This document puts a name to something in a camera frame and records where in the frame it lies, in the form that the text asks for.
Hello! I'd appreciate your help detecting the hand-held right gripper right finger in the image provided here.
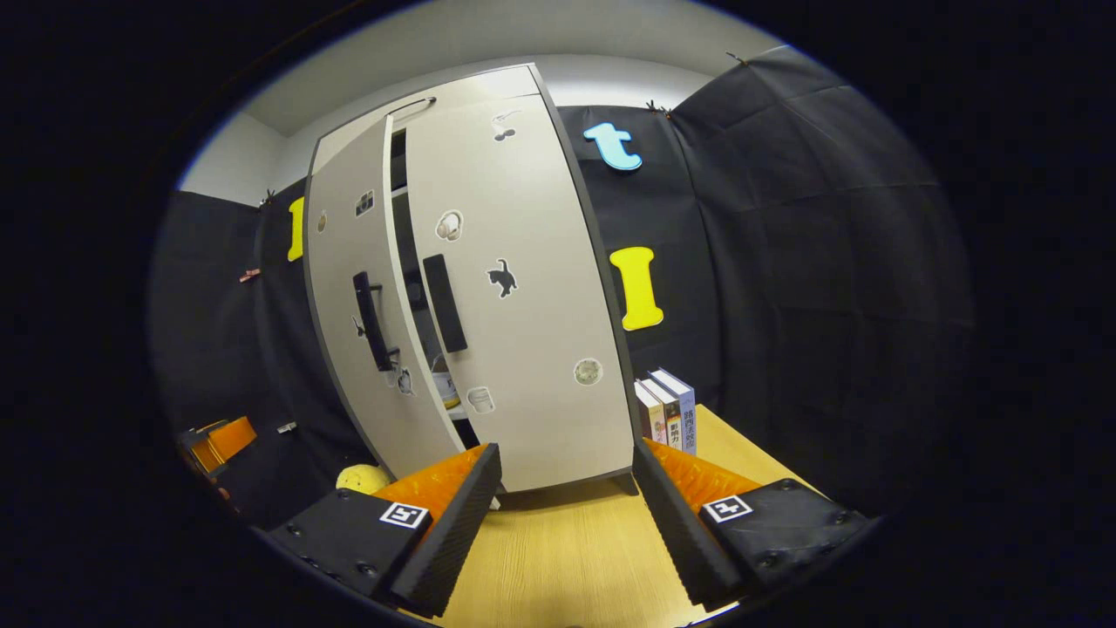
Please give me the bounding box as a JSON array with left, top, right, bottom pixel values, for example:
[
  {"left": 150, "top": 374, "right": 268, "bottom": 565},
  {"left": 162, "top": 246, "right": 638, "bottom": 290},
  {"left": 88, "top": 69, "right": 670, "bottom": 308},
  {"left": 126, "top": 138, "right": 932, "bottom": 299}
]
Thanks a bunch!
[{"left": 632, "top": 436, "right": 873, "bottom": 611}]

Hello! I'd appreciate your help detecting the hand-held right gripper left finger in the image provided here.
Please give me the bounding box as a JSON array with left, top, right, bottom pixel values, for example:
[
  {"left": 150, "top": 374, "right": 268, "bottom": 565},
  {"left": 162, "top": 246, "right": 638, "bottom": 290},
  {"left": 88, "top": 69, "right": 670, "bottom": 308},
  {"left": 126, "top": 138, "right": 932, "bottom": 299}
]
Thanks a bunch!
[{"left": 266, "top": 442, "right": 504, "bottom": 618}]

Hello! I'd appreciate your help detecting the white shoe cabinet door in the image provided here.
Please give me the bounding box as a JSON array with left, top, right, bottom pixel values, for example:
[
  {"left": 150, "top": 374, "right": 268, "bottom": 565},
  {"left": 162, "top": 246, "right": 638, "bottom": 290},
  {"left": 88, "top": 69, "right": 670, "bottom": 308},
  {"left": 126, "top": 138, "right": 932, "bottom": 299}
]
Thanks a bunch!
[
  {"left": 303, "top": 116, "right": 467, "bottom": 481},
  {"left": 404, "top": 92, "right": 636, "bottom": 494}
]

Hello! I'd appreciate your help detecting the white shoe cabinet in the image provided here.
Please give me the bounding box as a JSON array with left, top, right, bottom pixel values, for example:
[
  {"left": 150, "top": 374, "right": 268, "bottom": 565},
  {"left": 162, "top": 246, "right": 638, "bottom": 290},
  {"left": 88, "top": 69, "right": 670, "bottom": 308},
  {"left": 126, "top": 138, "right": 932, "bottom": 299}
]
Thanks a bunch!
[{"left": 301, "top": 61, "right": 642, "bottom": 498}]

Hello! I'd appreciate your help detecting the yellow round toy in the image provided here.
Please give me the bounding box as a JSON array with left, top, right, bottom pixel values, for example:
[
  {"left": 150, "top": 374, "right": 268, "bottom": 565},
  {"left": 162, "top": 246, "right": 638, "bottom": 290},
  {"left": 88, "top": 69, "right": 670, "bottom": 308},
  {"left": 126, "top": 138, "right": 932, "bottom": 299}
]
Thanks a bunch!
[{"left": 336, "top": 463, "right": 393, "bottom": 496}]

